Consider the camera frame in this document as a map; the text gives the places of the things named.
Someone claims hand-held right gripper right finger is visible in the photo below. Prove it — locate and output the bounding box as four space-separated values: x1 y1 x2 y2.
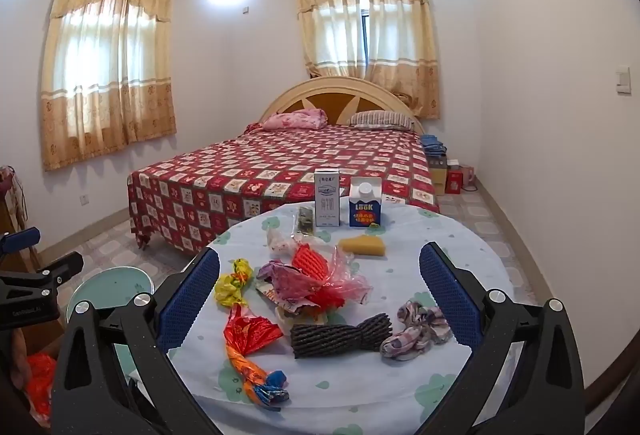
419 242 586 435

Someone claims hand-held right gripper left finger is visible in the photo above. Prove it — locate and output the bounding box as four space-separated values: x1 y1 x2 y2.
50 247 223 435

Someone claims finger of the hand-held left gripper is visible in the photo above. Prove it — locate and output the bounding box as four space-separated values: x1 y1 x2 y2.
0 227 42 258
0 251 84 301

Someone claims clear plastic bag red print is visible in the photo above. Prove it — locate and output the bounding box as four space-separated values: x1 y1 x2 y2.
300 247 375 316

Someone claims yellow sponge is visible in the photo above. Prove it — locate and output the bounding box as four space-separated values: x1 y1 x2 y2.
339 235 388 257

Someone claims red foam fruit net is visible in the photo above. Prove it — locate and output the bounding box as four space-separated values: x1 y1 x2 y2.
291 242 335 288

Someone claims brown wooden cabinet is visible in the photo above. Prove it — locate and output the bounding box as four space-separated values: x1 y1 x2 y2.
0 165 42 276

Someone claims open cardboard box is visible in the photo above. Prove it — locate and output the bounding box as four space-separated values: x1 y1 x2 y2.
25 310 66 357

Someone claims yellow crumpled wrapper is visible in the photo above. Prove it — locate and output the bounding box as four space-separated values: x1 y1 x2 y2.
215 258 254 308

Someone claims purple white crumpled cloth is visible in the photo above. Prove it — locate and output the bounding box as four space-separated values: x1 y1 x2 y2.
380 300 453 362

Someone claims red orange foil wrapper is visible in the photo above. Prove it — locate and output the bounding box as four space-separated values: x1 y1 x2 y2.
223 305 291 409

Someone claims orange plastic bag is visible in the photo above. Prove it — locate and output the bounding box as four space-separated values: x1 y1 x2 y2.
27 352 56 418

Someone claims purple pink wrapper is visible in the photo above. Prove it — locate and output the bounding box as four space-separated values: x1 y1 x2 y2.
256 260 321 303

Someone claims white pink crumpled wrapper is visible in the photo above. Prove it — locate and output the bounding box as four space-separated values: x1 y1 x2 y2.
266 227 301 261

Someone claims small cardboard box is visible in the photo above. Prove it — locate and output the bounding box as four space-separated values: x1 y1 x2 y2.
431 158 448 196

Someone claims blue white milk carton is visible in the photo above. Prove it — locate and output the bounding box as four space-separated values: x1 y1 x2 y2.
348 176 383 230

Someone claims grey white tall carton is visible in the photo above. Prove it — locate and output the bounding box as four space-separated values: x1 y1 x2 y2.
314 168 342 228

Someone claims bed with red quilt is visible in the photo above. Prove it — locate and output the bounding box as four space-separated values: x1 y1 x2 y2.
126 122 441 256

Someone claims wide beige curtain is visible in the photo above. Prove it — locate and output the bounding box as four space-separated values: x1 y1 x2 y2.
40 0 177 172

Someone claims striped pillow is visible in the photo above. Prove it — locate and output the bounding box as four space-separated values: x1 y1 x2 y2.
348 110 416 132

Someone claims pink pillow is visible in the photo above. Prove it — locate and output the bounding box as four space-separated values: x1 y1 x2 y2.
245 110 328 132

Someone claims beige wooden headboard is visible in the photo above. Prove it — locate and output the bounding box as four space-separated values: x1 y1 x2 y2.
260 76 423 132

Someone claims beige curtain with window gap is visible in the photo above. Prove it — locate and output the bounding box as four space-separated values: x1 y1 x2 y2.
295 0 441 120

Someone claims window frame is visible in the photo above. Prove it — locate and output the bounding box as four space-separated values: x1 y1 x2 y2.
357 0 372 68

